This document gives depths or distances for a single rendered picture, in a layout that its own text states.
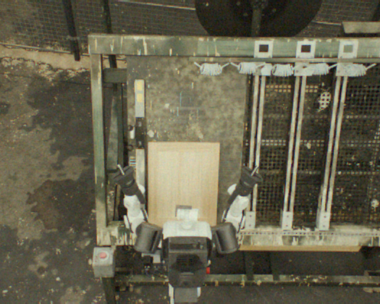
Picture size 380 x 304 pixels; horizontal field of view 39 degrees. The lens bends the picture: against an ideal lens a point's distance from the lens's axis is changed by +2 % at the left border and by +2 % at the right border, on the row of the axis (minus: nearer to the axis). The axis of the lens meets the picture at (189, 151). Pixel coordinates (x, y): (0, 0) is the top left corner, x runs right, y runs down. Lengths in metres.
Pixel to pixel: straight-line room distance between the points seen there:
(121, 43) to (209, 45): 0.48
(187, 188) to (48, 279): 1.51
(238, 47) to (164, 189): 0.99
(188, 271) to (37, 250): 1.88
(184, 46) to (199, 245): 1.09
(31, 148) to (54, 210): 0.72
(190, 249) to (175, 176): 0.67
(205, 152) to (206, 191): 0.26
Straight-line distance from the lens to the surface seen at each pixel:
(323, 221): 3.46
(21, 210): 4.63
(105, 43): 2.97
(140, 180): 3.23
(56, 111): 5.25
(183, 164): 3.22
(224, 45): 2.97
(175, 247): 2.74
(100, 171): 3.22
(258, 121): 3.14
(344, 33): 3.40
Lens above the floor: 3.84
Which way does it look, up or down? 52 degrees down
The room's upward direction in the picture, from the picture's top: 4 degrees clockwise
